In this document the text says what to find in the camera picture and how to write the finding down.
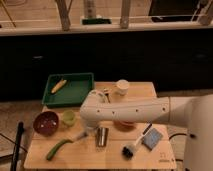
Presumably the green cucumber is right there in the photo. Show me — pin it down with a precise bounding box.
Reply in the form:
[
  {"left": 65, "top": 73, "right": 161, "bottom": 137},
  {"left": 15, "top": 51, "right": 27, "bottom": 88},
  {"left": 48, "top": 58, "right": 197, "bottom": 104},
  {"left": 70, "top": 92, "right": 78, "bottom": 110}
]
[{"left": 46, "top": 139, "right": 73, "bottom": 161}]

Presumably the black pole stand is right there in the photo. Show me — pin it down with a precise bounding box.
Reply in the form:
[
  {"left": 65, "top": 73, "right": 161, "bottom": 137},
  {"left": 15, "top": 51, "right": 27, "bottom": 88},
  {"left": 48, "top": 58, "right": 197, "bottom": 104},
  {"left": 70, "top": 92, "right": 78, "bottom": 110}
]
[{"left": 10, "top": 122, "right": 24, "bottom": 171}]

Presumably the terracotta bowl with grapes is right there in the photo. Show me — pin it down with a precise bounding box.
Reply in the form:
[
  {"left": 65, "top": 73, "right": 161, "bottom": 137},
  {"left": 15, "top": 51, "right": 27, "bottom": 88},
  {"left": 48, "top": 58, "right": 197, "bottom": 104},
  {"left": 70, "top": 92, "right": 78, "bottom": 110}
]
[{"left": 114, "top": 121, "right": 135, "bottom": 128}]

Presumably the green base white post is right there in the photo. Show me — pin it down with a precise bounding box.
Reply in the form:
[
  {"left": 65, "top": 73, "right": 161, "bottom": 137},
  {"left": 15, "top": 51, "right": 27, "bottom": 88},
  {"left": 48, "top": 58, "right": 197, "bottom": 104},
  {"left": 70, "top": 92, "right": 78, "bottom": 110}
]
[{"left": 82, "top": 0, "right": 111, "bottom": 25}]

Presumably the yellow corn cob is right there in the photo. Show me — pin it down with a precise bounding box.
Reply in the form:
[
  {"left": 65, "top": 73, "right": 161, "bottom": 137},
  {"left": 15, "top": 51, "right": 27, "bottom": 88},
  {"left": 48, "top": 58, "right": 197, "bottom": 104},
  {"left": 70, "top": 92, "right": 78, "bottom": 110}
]
[{"left": 51, "top": 80, "right": 67, "bottom": 94}]

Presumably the small green cup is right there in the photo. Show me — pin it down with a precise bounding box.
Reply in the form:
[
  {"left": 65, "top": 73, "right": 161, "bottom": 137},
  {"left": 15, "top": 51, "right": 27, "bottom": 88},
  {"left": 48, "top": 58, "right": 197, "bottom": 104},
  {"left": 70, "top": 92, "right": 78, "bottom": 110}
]
[{"left": 62, "top": 110, "right": 75, "bottom": 126}]

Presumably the blue sponge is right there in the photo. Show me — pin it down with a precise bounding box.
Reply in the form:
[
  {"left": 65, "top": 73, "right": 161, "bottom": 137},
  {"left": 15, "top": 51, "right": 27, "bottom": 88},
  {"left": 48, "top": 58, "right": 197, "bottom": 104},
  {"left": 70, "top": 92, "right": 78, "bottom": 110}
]
[{"left": 142, "top": 128, "right": 163, "bottom": 150}]

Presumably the green plastic tray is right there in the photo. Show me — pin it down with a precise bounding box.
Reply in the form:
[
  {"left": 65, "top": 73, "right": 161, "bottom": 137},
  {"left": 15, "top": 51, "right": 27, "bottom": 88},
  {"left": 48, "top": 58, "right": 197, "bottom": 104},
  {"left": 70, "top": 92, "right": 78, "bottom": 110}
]
[{"left": 42, "top": 73, "right": 94, "bottom": 108}]

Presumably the grey towel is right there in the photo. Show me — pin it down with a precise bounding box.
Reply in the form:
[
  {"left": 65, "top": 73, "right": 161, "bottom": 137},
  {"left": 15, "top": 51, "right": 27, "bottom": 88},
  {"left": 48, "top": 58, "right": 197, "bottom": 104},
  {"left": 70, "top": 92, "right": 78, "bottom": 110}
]
[{"left": 74, "top": 132, "right": 88, "bottom": 142}]

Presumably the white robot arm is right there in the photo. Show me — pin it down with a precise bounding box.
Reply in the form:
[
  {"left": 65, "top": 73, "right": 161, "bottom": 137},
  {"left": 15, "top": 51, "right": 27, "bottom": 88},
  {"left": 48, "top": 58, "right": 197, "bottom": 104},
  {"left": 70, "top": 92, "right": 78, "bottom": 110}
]
[{"left": 80, "top": 90, "right": 213, "bottom": 171}]

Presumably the silver metal cup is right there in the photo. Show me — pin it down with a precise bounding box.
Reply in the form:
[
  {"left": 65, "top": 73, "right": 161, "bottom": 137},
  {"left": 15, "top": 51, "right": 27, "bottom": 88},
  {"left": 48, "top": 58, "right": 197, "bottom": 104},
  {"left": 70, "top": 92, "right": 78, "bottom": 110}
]
[{"left": 96, "top": 127, "right": 109, "bottom": 147}]

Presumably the white plastic cup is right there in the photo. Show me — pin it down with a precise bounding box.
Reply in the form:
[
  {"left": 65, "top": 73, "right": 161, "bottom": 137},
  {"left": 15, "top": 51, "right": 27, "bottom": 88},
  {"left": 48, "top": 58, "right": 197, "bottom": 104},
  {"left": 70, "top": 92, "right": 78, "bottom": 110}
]
[{"left": 116, "top": 79, "right": 130, "bottom": 96}]

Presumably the black floor cable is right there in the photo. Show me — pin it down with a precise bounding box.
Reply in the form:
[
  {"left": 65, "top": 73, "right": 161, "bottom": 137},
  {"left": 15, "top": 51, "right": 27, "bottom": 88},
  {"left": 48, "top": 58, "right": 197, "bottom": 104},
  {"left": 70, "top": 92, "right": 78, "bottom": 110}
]
[{"left": 168, "top": 132, "right": 188, "bottom": 143}]

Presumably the dark red bowl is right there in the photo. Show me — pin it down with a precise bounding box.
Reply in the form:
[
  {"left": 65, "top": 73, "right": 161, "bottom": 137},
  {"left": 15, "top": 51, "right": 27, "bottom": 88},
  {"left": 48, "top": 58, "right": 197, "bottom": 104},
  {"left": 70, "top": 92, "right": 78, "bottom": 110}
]
[{"left": 33, "top": 111, "right": 59, "bottom": 136}]

